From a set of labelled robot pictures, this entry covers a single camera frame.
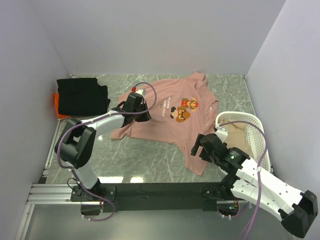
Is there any pink printed t-shirt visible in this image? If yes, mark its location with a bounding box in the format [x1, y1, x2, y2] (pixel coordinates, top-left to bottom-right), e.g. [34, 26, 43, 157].
[110, 72, 219, 176]

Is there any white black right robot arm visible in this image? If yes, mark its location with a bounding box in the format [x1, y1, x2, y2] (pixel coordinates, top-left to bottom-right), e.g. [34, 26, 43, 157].
[191, 133, 319, 239]

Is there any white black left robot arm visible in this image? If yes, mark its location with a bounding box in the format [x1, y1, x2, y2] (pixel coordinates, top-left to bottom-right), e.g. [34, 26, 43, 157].
[54, 89, 151, 201]

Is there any beige garment in basket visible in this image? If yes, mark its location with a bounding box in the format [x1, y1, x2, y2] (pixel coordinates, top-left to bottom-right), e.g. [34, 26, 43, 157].
[222, 123, 254, 158]

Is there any white plastic laundry basket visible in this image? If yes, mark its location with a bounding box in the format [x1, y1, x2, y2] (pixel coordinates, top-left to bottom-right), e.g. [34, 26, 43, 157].
[215, 111, 272, 172]

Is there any folded black t-shirt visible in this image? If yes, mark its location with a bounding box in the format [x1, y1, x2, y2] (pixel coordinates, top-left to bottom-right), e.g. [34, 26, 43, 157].
[56, 77, 111, 117]

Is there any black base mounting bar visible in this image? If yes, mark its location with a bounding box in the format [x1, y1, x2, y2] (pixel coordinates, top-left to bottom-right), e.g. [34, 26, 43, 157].
[70, 182, 251, 216]

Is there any folded orange t-shirt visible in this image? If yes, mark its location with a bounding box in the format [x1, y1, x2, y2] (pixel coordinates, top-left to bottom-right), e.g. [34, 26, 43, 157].
[54, 93, 70, 120]

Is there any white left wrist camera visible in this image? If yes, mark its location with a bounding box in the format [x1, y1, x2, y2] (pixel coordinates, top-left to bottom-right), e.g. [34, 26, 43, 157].
[131, 86, 147, 97]

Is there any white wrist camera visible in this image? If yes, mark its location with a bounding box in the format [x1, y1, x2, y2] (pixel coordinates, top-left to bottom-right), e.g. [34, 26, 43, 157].
[131, 86, 147, 97]
[215, 125, 228, 143]

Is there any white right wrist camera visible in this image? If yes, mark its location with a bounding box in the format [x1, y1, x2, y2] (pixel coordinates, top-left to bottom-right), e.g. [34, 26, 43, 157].
[215, 125, 228, 143]

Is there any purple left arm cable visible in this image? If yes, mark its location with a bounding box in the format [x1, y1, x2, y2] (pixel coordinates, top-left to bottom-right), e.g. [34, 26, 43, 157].
[56, 81, 158, 222]

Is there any aluminium frame rail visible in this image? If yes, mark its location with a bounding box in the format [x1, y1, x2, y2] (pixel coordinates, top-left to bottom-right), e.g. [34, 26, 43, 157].
[14, 119, 303, 240]

